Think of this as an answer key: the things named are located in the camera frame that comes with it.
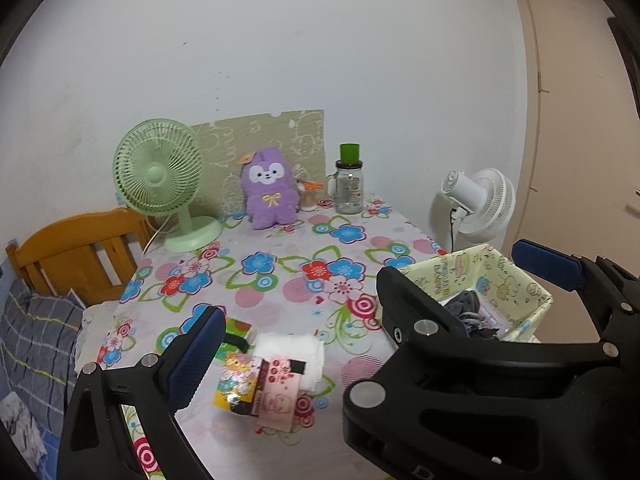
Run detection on cartoon tissue pack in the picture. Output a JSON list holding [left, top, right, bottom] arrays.
[[214, 352, 268, 417]]

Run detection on green tissue pack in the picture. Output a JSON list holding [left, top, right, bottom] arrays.
[[215, 318, 255, 362]]

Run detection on pink wet wipes pack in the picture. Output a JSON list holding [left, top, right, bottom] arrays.
[[252, 356, 306, 432]]

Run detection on grey socks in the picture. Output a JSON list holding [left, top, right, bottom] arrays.
[[444, 290, 484, 334]]

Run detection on white cloth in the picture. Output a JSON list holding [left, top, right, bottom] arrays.
[[252, 333, 324, 392]]

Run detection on black plastic bag bundle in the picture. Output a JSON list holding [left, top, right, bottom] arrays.
[[470, 327, 498, 340]]

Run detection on yellow cartoon storage box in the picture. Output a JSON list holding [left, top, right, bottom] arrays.
[[400, 245, 553, 342]]

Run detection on beige door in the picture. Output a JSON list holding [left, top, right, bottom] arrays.
[[502, 0, 640, 346]]

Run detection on white floor fan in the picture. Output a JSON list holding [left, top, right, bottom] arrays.
[[440, 168, 515, 244]]

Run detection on blue plaid pillow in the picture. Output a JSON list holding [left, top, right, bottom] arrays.
[[1, 278, 84, 437]]

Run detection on floral tablecloth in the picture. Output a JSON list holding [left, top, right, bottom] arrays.
[[76, 198, 440, 479]]

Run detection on purple plush toy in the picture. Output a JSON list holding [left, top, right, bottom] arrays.
[[240, 148, 299, 230]]

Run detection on green desk fan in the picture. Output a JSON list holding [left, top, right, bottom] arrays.
[[112, 118, 222, 254]]

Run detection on cotton swab container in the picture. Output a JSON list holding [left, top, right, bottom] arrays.
[[296, 180, 324, 212]]

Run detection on glass mason jar mug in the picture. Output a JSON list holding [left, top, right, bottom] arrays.
[[326, 160, 363, 214]]

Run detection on beige cartoon wall board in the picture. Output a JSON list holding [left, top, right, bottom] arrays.
[[190, 110, 326, 217]]

